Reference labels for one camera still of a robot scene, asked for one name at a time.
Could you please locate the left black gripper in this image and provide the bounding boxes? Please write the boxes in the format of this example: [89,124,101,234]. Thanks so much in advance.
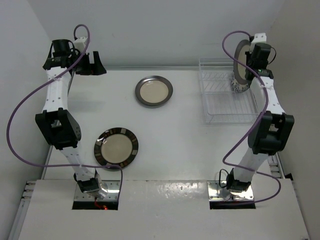
[71,51,106,76]

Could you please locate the blue floral plate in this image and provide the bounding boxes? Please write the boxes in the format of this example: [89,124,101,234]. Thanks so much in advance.
[230,75,250,93]

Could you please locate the silver rim plate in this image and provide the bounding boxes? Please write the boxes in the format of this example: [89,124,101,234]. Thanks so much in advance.
[134,75,174,108]
[233,39,251,85]

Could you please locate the dark patterned rim plate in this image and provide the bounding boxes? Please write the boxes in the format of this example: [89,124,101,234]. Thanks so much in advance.
[93,127,139,171]

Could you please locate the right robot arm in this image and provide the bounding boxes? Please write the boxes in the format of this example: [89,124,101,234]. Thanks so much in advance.
[226,40,295,193]

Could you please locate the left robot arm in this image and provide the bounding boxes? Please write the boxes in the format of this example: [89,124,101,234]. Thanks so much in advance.
[35,36,107,200]

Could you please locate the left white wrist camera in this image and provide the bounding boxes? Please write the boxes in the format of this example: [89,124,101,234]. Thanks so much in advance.
[73,36,88,52]

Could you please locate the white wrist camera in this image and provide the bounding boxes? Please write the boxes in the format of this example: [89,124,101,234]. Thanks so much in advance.
[73,36,88,52]
[251,32,267,46]

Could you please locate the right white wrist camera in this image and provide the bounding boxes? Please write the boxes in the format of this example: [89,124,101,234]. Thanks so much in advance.
[251,32,267,46]

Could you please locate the white wire dish rack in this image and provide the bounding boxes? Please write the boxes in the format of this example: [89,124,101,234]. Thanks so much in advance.
[198,57,259,125]

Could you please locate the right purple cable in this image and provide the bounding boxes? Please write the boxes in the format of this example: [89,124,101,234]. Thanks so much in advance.
[221,30,281,203]

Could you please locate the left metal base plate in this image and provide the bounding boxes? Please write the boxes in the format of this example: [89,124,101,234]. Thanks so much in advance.
[73,180,120,202]

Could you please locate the metal base plate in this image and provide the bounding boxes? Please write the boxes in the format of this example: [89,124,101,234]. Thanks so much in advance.
[73,180,120,202]
[207,180,254,203]

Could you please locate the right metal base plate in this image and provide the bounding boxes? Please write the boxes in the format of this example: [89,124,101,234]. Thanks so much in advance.
[207,180,254,203]

